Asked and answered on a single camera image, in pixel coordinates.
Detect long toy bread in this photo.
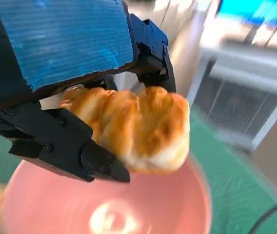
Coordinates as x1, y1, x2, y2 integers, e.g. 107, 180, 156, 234
58, 85, 191, 175

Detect pink bowl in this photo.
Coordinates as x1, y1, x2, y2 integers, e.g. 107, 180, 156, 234
0, 153, 214, 234

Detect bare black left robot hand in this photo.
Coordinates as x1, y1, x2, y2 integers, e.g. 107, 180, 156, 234
0, 0, 177, 183

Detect green cutting mat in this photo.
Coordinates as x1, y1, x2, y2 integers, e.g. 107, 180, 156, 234
0, 97, 277, 234

